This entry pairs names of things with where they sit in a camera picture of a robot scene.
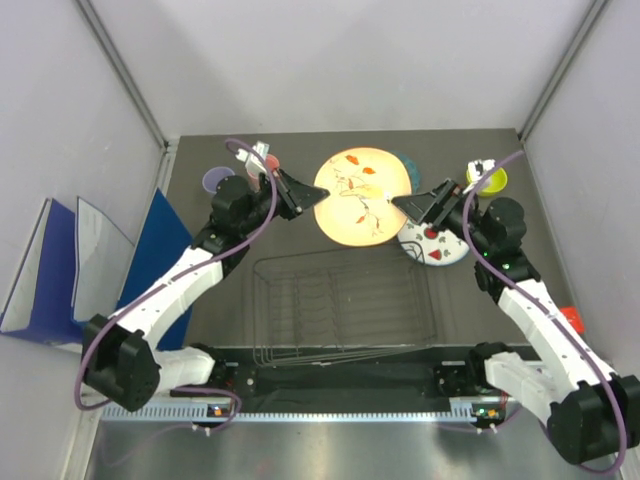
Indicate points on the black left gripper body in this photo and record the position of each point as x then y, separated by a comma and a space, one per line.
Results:
285, 205

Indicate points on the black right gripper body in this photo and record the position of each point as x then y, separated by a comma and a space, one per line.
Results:
448, 197

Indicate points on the white patterned plate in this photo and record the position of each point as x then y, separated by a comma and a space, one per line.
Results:
429, 247

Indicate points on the teal scalloped plate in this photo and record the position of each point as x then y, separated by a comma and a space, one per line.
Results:
412, 170

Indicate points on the pink plastic cup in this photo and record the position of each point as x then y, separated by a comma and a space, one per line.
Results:
255, 169

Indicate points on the beige plate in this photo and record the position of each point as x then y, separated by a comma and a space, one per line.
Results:
361, 183

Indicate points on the yellow-green plastic bowl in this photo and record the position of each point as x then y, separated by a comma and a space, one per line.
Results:
494, 185

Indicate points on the purple plastic cup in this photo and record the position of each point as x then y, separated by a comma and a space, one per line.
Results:
214, 176

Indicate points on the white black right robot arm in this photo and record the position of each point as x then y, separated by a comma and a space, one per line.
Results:
588, 410

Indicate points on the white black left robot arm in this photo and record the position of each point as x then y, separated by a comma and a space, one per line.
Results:
120, 355

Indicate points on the blue folder right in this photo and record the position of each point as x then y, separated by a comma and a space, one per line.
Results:
162, 241

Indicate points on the red plastic block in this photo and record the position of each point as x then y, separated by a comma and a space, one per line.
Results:
574, 318

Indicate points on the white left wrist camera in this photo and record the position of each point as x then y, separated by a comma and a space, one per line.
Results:
260, 150

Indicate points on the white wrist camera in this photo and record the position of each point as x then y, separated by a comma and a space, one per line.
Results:
260, 150
476, 170

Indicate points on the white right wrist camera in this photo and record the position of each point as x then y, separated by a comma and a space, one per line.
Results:
476, 170

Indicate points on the black wire dish rack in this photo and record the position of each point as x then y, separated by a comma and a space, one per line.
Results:
340, 305

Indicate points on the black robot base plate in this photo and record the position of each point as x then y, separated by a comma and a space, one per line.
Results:
438, 371

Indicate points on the blue ring binder middle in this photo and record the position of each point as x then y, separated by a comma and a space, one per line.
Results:
102, 258

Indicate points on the blue ring binder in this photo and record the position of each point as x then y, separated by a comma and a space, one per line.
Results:
102, 258
39, 305

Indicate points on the grey slotted cable duct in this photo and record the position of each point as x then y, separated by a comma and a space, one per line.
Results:
457, 410

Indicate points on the blue ring binder left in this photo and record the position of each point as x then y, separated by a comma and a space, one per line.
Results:
39, 305

